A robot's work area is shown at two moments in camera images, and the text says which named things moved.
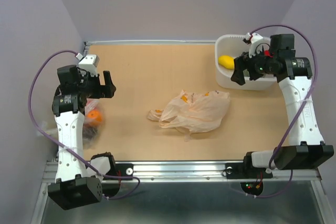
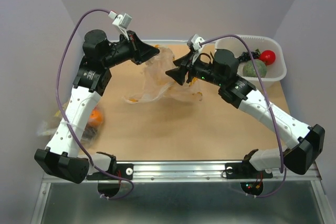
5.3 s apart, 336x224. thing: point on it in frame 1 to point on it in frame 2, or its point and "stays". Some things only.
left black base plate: (110, 189) stays
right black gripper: (243, 62) to (178, 73)
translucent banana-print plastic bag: (190, 111) to (158, 84)
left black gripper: (103, 91) to (140, 51)
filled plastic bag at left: (94, 123) stays
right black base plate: (239, 171) stays
